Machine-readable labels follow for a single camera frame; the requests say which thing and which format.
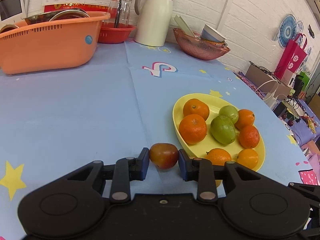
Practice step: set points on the blue patterned tablecloth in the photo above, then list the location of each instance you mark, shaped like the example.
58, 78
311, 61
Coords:
110, 108

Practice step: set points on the steel bowl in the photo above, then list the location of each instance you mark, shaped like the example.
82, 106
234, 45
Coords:
56, 15

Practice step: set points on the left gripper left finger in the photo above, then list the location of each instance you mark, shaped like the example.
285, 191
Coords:
127, 170

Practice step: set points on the green lime large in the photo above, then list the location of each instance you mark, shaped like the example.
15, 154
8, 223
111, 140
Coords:
223, 130

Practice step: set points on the green lime small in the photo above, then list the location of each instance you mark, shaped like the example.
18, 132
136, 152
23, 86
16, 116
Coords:
230, 112

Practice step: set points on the blue round fan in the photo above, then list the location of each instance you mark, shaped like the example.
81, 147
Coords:
286, 31

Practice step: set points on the blue white ceramic bowl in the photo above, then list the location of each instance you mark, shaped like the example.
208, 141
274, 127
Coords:
211, 34

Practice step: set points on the red plastic basket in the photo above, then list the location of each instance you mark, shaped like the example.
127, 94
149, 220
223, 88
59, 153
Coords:
110, 35

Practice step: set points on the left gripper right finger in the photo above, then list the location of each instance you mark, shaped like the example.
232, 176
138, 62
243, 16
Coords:
201, 171

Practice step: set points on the cardboard box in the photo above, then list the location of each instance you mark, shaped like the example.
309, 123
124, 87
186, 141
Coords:
266, 81

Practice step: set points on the pink gift bag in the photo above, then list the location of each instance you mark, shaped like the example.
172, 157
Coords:
292, 56

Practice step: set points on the white thermos jug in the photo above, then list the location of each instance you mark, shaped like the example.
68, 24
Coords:
154, 17

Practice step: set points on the orange plastic basket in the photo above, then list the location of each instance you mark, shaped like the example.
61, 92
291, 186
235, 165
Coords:
51, 45

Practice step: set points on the yellow plastic plate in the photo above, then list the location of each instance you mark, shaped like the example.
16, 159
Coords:
209, 127

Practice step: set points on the green plate in bowl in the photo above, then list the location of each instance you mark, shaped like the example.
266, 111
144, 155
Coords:
183, 26

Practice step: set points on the glass pitcher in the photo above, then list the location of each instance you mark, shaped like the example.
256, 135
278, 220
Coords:
119, 11

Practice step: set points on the copper pink bowl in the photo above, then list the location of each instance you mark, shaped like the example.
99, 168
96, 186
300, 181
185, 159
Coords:
198, 48

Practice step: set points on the white power strip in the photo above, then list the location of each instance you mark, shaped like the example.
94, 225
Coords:
270, 100

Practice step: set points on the orange tangerine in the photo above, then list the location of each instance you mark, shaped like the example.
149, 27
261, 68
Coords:
193, 129
246, 117
248, 158
195, 106
249, 136
218, 156

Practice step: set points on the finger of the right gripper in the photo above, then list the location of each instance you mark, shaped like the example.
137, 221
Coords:
310, 192

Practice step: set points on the dark red brown tomato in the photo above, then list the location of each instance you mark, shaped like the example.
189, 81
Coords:
163, 155

